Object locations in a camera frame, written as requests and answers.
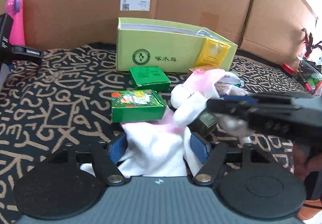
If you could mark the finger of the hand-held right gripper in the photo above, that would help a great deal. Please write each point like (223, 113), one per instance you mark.
(231, 107)
(239, 98)

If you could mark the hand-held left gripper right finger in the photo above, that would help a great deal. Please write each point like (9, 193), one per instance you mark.
(198, 148)

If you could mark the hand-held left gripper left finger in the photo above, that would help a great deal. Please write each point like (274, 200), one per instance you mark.
(118, 149)

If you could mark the clear plastic bag green print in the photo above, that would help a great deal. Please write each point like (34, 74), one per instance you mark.
(231, 88)

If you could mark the small dark green box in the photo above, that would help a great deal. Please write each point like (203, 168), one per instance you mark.
(205, 123)

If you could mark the white glove pink cuff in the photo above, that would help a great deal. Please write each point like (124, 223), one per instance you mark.
(191, 103)
(156, 148)

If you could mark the green printed carton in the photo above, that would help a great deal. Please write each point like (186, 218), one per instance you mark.
(135, 111)

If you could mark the small brown box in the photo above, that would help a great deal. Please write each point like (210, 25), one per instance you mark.
(195, 70)

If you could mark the light green cardboard box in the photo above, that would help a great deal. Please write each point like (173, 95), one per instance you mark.
(163, 50)

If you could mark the person's right hand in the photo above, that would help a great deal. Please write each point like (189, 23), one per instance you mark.
(300, 158)

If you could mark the clear bag of colourful items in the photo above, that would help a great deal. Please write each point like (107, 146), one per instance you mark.
(310, 75)

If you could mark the yellow sachet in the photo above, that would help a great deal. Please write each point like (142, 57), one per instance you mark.
(212, 53)

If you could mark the red plastic item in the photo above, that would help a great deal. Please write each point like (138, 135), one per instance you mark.
(288, 68)

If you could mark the dark red spiky item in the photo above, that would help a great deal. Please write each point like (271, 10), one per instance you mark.
(309, 43)

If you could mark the black hand-held device with screen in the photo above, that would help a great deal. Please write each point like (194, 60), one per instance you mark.
(25, 51)

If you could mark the white shipping label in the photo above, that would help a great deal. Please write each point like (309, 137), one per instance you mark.
(135, 4)

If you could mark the large brown cardboard box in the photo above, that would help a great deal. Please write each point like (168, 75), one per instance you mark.
(75, 0)

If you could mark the pink bottle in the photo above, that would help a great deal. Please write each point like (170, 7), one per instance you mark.
(17, 25)

